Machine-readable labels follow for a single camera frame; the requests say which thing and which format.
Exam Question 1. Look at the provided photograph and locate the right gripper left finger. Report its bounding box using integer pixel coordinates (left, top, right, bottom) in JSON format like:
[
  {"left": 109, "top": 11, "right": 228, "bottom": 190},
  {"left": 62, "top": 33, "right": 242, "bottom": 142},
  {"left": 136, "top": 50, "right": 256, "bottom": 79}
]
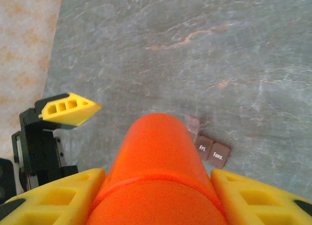
[{"left": 0, "top": 167, "right": 106, "bottom": 225}]

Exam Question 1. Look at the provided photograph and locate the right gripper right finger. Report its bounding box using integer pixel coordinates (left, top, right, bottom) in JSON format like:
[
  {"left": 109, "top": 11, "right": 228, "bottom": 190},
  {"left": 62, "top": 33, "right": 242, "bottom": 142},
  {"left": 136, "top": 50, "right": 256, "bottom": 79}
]
[{"left": 211, "top": 168, "right": 312, "bottom": 225}]

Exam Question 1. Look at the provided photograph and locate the orange pill bottle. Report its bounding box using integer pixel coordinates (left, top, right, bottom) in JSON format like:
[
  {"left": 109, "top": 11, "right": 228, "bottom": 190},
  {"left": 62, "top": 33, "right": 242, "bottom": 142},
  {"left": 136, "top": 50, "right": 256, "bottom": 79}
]
[{"left": 86, "top": 112, "right": 229, "bottom": 225}]

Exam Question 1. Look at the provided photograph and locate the small brown block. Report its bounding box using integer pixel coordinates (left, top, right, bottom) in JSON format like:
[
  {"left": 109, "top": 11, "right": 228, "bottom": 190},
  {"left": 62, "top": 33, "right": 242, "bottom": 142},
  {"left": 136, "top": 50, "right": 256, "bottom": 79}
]
[{"left": 184, "top": 114, "right": 232, "bottom": 169}]

